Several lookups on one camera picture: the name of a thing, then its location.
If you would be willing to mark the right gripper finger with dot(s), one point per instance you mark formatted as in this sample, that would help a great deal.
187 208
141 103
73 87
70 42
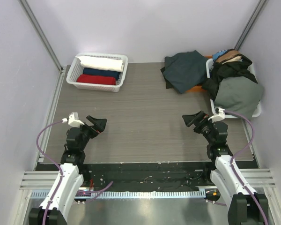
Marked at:
201 116
189 120

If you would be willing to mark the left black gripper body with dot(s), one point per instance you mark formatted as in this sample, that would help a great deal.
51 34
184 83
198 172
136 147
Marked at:
87 132

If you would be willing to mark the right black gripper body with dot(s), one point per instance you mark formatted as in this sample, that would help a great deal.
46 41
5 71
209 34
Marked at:
199 120

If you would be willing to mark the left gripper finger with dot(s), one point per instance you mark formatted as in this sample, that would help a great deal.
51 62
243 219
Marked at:
100 125
92 120

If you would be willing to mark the grey t shirt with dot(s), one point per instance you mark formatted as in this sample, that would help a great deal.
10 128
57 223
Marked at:
239 94

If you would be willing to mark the white plastic basket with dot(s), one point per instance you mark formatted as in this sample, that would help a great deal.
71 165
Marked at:
251 68
76 70

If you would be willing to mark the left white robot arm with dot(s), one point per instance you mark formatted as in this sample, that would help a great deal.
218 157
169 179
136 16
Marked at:
73 172

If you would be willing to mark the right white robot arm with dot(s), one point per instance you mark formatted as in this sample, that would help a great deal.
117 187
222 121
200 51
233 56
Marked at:
245 205

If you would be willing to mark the red rolled t shirt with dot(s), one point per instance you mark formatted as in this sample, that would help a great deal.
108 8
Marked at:
94 79

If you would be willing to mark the dark teal t shirt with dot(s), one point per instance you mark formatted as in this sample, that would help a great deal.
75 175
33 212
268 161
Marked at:
184 70

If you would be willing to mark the navy rolled t shirt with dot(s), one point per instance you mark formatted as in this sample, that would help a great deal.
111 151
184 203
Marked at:
97 72

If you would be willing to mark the white rolled t shirt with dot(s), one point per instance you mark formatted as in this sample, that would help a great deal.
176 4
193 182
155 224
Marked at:
101 63

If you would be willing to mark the black clothes pile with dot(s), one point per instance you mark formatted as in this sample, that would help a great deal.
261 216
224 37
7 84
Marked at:
236 67

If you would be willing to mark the blue and tan clothes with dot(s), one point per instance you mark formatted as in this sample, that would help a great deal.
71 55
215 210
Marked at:
225 55

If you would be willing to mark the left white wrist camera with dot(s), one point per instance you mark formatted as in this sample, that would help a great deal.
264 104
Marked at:
73 120

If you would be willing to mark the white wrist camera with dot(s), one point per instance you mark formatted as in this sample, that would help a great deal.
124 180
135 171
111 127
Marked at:
73 120
219 116

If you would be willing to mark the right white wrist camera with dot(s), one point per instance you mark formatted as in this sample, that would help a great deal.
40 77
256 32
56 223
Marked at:
219 116

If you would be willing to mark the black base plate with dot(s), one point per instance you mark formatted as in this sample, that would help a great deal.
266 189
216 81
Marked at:
148 177

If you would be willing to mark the slotted white cable duct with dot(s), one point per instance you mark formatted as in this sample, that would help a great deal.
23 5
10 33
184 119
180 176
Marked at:
42 194

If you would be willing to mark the right aluminium frame post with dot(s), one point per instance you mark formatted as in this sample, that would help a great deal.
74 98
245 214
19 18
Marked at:
261 4

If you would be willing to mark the aluminium frame post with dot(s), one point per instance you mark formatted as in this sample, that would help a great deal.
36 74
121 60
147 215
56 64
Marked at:
39 31
261 4

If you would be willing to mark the left aluminium frame post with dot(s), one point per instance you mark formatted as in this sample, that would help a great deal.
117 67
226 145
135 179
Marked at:
39 31

